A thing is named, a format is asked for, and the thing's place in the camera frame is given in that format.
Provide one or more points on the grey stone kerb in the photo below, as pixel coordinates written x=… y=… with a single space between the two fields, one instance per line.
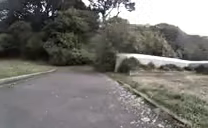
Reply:
x=148 y=101

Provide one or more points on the pale concrete kerb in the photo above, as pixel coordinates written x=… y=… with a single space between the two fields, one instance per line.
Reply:
x=22 y=76

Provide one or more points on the grey asphalt path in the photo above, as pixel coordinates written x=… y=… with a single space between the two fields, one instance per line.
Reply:
x=65 y=100

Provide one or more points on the flat grass verge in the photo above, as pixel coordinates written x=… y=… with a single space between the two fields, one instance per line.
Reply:
x=178 y=90

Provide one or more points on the wood of trees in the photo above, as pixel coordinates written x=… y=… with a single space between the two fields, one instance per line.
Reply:
x=68 y=36

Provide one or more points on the grass slope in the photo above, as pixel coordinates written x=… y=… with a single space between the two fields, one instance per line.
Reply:
x=12 y=68

